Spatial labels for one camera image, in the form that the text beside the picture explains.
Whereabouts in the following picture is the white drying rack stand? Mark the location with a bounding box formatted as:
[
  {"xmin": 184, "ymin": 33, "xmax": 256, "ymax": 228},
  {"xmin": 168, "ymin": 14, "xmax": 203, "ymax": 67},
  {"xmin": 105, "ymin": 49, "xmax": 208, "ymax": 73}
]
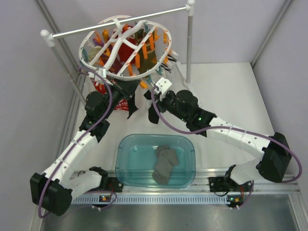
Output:
[{"xmin": 40, "ymin": 0, "xmax": 195, "ymax": 89}]

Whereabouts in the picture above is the teal transparent plastic tub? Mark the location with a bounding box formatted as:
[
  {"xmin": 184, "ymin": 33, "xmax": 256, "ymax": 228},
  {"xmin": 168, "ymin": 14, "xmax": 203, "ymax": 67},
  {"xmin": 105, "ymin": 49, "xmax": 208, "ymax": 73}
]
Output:
[{"xmin": 115, "ymin": 134, "xmax": 196, "ymax": 189}]

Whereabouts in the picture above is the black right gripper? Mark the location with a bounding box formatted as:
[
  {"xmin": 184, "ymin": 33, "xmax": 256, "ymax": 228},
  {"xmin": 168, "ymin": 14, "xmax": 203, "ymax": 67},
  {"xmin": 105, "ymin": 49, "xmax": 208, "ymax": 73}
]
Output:
[{"xmin": 152, "ymin": 90, "xmax": 190, "ymax": 123}]

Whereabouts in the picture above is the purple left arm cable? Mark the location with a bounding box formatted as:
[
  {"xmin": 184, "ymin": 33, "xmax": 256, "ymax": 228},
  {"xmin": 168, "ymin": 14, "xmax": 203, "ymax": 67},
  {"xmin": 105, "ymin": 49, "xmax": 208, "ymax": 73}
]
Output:
[{"xmin": 38, "ymin": 67, "xmax": 118, "ymax": 219}]

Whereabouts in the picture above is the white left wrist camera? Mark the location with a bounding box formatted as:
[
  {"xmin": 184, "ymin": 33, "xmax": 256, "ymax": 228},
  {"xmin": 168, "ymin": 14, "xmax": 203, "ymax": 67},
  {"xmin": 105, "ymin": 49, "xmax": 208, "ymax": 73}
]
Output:
[{"xmin": 96, "ymin": 67, "xmax": 106, "ymax": 78}]

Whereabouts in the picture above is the olive green sock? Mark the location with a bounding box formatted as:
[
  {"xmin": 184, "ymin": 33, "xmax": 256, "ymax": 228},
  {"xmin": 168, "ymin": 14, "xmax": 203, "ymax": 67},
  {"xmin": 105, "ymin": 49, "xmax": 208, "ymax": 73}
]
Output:
[{"xmin": 135, "ymin": 29, "xmax": 157, "ymax": 74}]

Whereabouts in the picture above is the grey sock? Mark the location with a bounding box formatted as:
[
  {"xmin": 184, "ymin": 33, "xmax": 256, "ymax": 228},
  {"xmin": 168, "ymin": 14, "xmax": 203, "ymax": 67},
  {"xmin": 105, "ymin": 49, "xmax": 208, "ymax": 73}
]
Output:
[{"xmin": 152, "ymin": 146, "xmax": 179, "ymax": 185}]

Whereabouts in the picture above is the aluminium mounting rail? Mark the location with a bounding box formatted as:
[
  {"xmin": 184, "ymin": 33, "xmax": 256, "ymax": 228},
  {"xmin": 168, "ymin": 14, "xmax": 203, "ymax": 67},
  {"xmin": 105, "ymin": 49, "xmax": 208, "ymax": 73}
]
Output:
[{"xmin": 61, "ymin": 169, "xmax": 299, "ymax": 208}]

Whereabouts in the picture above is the white oval clip hanger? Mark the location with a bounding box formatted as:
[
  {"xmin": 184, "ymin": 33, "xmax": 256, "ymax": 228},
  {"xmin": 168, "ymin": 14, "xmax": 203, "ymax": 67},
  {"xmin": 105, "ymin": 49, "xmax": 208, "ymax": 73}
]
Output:
[{"xmin": 78, "ymin": 20, "xmax": 178, "ymax": 80}]

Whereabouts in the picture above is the white black striped sock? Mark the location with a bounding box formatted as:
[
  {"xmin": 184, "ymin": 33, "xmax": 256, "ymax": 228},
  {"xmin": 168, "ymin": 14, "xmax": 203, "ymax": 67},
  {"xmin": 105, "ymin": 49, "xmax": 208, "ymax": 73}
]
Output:
[{"xmin": 161, "ymin": 49, "xmax": 179, "ymax": 73}]

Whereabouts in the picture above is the red patterned sock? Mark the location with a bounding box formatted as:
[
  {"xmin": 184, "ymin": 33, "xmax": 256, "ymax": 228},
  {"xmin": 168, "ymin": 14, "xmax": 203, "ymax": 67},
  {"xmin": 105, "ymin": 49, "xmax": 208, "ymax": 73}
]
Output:
[{"xmin": 115, "ymin": 99, "xmax": 128, "ymax": 111}]

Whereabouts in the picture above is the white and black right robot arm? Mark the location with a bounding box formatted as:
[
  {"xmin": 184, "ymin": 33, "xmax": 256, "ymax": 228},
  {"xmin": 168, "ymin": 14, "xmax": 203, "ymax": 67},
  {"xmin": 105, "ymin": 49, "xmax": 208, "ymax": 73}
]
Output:
[{"xmin": 151, "ymin": 90, "xmax": 292, "ymax": 191}]

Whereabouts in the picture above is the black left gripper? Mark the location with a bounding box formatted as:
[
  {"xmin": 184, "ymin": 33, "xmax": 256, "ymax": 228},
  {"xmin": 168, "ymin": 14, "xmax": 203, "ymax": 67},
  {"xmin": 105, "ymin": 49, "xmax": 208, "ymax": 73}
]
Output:
[{"xmin": 102, "ymin": 77, "xmax": 140, "ymax": 119}]

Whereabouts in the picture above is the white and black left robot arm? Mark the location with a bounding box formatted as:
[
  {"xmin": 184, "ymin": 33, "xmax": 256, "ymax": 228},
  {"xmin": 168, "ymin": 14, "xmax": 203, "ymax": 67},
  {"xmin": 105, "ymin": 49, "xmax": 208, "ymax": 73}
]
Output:
[{"xmin": 30, "ymin": 80, "xmax": 139, "ymax": 216}]

